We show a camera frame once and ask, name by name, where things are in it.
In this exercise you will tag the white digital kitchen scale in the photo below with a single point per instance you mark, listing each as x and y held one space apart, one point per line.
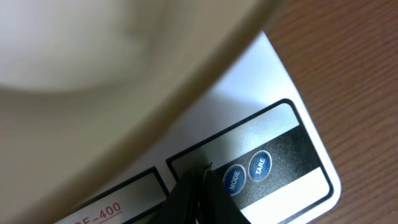
254 131

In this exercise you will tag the white ceramic bowl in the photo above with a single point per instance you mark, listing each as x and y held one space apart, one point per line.
88 85

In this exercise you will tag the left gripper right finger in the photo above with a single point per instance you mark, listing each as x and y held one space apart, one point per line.
215 205

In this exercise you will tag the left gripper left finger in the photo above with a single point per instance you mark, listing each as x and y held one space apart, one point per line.
181 205

